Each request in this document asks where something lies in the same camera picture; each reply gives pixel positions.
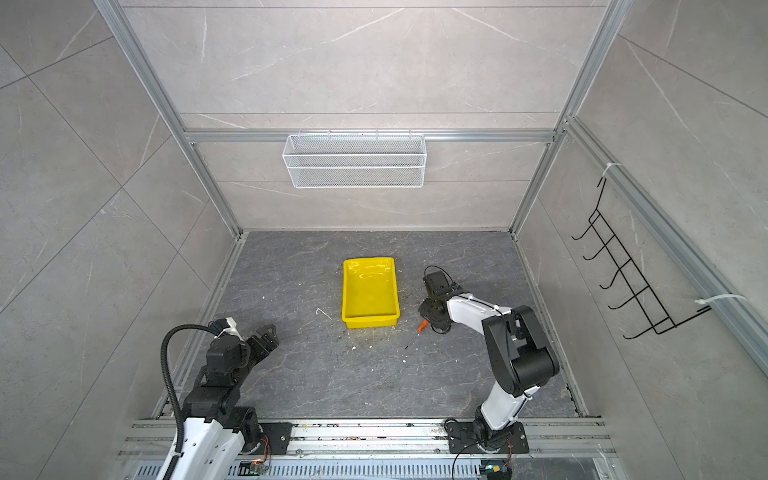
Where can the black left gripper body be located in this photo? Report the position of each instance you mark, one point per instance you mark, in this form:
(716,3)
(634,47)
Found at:
(258,352)

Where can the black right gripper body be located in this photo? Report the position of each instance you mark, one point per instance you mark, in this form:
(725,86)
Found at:
(427,310)

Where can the orange handled screwdriver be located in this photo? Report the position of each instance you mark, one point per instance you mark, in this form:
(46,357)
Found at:
(422,326)

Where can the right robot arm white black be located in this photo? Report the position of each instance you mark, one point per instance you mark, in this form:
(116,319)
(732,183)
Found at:
(521,357)

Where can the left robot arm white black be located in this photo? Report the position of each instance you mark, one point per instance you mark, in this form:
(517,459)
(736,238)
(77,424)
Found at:
(212,429)

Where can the yellow plastic bin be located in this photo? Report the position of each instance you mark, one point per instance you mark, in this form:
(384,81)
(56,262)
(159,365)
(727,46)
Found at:
(370,293)

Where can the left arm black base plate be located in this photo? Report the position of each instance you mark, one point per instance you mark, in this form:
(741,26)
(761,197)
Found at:
(273,437)

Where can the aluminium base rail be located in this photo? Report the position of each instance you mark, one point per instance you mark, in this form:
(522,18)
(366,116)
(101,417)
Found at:
(417,448)

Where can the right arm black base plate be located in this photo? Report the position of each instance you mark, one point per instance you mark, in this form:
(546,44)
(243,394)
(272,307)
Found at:
(475,438)

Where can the white wire mesh basket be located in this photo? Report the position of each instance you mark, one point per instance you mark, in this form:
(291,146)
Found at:
(364,160)

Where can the black wire hook rack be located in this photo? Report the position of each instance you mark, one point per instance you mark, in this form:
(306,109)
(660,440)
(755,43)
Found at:
(657,319)

